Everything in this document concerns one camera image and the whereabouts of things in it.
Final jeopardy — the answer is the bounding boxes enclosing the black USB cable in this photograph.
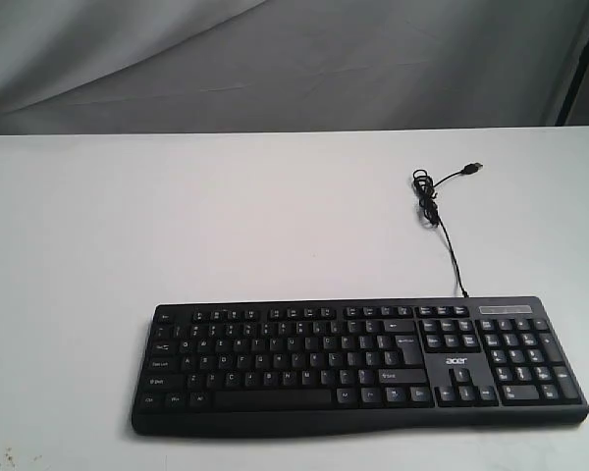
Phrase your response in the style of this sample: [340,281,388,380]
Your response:
[410,160,486,299]

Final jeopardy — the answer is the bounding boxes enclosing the black stand pole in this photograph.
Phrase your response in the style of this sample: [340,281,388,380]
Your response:
[555,31,589,127]

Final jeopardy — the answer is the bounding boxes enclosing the grey backdrop cloth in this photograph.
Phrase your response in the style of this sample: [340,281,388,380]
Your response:
[0,1,589,134]

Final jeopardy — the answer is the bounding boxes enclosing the black acer keyboard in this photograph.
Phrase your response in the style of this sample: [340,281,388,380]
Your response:
[131,296,589,438]

